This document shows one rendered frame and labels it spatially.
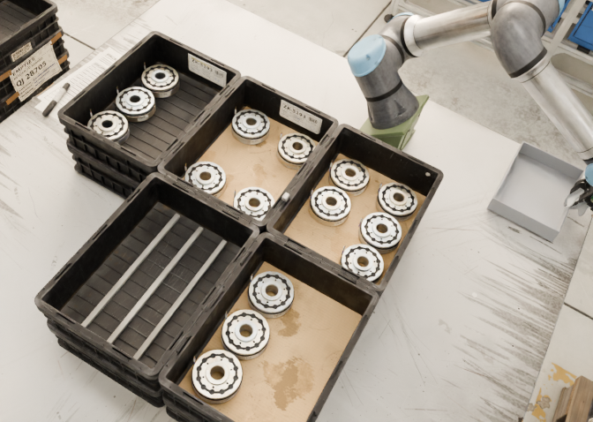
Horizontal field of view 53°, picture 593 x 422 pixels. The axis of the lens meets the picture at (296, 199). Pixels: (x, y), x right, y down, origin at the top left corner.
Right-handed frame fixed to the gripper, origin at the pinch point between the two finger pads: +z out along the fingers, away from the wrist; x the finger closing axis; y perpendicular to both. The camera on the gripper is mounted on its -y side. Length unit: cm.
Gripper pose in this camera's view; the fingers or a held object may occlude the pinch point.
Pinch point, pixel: (569, 203)
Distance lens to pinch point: 190.4
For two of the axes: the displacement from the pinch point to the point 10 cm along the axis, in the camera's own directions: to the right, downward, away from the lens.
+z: -3.6, 4.2, 8.3
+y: -4.6, 7.0, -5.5
